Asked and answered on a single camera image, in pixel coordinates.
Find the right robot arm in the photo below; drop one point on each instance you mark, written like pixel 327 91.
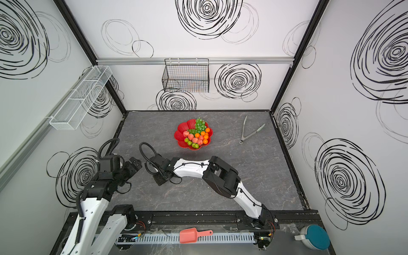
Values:
pixel 221 177

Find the teal and white container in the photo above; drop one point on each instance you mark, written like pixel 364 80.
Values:
pixel 314 237

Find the white mesh wall shelf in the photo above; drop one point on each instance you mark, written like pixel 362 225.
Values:
pixel 89 97

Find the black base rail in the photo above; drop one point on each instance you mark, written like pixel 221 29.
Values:
pixel 147 220

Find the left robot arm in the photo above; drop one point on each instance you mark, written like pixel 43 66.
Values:
pixel 91 204

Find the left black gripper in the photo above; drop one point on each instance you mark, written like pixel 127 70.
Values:
pixel 133 169

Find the green grape bunch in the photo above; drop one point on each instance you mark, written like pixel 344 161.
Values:
pixel 199 127

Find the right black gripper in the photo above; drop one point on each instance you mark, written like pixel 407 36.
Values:
pixel 160 179

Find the white slotted cable duct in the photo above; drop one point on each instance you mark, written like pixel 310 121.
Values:
pixel 174 238

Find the pink plastic scoop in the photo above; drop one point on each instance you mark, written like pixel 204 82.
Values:
pixel 191 235

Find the black wire basket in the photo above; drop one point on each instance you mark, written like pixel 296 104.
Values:
pixel 186 74

